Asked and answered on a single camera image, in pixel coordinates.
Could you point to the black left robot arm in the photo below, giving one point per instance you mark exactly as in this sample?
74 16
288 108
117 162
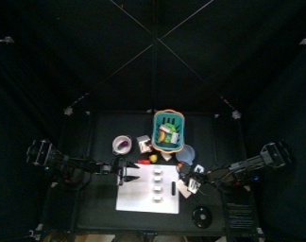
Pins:
64 160

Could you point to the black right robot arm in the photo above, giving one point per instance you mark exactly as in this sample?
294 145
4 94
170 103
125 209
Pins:
257 164

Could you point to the orange toy piece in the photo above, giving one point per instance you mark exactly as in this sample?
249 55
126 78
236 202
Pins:
181 164

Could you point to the white triangular toy piece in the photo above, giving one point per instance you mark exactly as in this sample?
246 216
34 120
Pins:
166 156

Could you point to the white sushi piece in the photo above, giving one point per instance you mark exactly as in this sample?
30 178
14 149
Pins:
157 198
158 179
158 171
157 188

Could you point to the white card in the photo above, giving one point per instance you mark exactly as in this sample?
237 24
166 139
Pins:
184 190

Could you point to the red toy block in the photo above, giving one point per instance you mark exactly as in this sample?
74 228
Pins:
144 161

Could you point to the pale blue round plate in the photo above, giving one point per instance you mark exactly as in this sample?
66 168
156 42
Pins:
186 155

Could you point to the yellow toy fruit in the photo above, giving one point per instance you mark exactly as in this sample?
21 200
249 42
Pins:
153 157

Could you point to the white rectangular mat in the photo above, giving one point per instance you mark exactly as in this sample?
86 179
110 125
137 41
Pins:
138 198

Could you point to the white bowl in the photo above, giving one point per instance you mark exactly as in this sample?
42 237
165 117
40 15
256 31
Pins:
118 145

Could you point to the purple toy eggplant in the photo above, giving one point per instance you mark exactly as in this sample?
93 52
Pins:
125 144

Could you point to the white toy cube box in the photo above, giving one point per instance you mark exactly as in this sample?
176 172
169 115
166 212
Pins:
144 141

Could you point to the yellow toy banana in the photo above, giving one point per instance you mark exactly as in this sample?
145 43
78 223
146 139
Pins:
161 136

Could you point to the black round disc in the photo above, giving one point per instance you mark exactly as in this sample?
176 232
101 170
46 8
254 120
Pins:
202 217

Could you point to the green toy vegetable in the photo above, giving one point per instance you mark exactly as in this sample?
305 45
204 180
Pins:
172 127

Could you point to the white toy carton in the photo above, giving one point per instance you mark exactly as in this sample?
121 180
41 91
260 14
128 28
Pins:
165 128

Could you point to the teal basket orange rim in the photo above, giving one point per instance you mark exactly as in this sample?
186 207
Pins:
160 121

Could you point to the printed label sheet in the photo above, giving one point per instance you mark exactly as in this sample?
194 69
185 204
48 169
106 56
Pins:
240 216

